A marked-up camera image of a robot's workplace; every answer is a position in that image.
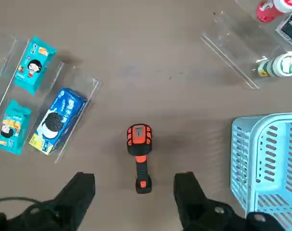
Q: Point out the blue Oreo cookie box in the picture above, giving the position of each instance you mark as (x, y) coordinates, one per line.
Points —
(57, 120)

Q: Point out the teal cartoon snack packet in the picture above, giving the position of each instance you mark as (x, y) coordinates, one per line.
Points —
(13, 127)
(35, 65)

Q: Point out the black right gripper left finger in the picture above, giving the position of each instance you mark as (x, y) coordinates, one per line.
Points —
(71, 197)

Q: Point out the light blue shopping basket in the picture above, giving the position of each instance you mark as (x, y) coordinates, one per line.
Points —
(247, 119)

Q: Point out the clear acrylic stepped shelf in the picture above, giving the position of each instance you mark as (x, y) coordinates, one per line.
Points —
(71, 79)
(230, 36)

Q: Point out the orange black barcode scanner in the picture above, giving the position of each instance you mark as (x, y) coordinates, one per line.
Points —
(138, 142)

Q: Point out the green lid white bottle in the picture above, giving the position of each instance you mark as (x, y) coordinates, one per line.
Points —
(283, 65)

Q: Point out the small black box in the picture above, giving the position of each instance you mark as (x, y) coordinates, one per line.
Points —
(290, 29)

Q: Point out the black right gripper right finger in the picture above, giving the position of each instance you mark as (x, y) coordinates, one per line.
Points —
(194, 199)

